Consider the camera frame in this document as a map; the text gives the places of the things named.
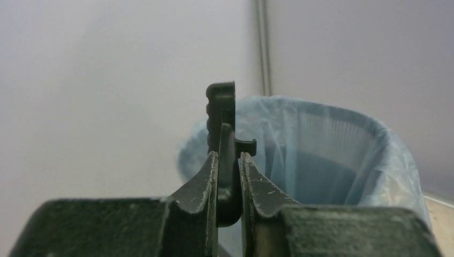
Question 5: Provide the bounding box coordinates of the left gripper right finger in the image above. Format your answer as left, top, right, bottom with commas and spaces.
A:
239, 153, 442, 256

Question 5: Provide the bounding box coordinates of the black litter scoop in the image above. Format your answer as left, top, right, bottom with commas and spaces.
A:
206, 81, 257, 228

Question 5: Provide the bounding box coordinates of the grey trash bin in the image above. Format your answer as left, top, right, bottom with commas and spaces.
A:
258, 107, 383, 205

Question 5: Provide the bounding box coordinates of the blue plastic bin liner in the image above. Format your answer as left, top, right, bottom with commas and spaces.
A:
176, 94, 434, 257

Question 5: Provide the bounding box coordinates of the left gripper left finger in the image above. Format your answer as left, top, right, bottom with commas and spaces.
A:
10, 152, 218, 256

